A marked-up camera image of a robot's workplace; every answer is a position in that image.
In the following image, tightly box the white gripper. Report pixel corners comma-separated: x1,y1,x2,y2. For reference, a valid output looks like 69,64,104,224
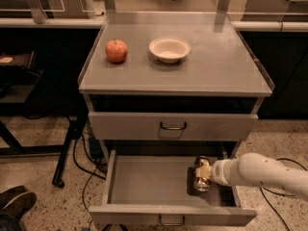
195,159,236,186

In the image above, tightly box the orange soda can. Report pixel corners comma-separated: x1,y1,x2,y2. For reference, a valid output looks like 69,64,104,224
193,156,211,192

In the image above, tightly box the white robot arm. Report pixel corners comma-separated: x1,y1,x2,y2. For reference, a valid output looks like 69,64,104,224
193,153,308,201

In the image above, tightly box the open grey middle drawer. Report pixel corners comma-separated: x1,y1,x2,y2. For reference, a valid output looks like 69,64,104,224
90,151,256,227

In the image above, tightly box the grey drawer cabinet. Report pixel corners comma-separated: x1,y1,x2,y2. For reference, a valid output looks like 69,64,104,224
77,11,275,231

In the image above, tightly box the grey upper drawer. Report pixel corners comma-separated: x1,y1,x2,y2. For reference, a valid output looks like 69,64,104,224
89,112,258,141

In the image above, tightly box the white paper bowl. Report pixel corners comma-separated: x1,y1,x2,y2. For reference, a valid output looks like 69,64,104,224
149,37,191,64

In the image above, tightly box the red apple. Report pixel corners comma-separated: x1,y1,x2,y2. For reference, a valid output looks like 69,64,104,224
105,38,128,64

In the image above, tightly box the dark shoe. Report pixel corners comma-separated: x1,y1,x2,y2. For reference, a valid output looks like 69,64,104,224
0,186,38,231

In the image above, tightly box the black floor cable right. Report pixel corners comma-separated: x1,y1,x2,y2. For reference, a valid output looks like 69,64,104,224
259,157,308,231

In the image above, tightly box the black floor cable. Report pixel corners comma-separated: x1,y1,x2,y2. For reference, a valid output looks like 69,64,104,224
259,157,308,231
71,132,109,231

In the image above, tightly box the black floor cable left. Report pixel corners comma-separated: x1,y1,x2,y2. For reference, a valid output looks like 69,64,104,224
71,132,109,231

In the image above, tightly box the black table frame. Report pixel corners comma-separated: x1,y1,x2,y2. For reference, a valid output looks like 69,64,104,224
0,50,89,189

